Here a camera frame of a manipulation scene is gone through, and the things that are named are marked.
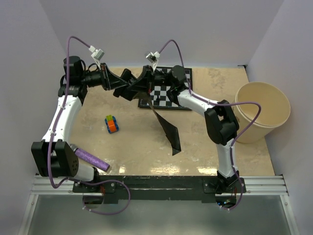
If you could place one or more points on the beige round trash bin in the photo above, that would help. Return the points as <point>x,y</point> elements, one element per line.
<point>275,110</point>

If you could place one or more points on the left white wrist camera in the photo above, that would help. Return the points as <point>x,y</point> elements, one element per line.
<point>96,55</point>

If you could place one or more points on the purple glitter microphone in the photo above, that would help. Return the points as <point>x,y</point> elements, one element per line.
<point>90,158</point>

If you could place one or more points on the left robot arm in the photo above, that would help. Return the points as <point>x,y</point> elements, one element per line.
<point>53,155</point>

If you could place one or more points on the colourful toy block car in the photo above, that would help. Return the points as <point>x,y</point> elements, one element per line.
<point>111,124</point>

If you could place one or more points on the aluminium front rail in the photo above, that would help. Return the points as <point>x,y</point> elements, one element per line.
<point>255,185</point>

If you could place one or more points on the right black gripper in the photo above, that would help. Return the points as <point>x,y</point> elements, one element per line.
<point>145,82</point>

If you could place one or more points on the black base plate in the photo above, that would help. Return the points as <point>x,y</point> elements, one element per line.
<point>176,188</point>

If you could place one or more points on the black trash bag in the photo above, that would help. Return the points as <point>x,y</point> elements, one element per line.
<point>171,131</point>

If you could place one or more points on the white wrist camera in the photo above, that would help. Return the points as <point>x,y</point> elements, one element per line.
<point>96,55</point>
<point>153,58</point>

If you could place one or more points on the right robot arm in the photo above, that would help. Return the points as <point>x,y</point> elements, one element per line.
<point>220,121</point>

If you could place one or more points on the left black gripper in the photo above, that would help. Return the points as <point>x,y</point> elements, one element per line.
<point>109,81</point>

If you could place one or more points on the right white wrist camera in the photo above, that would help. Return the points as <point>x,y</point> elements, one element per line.
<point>153,58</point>

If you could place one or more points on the black white chessboard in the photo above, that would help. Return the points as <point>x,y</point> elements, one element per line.
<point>160,91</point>

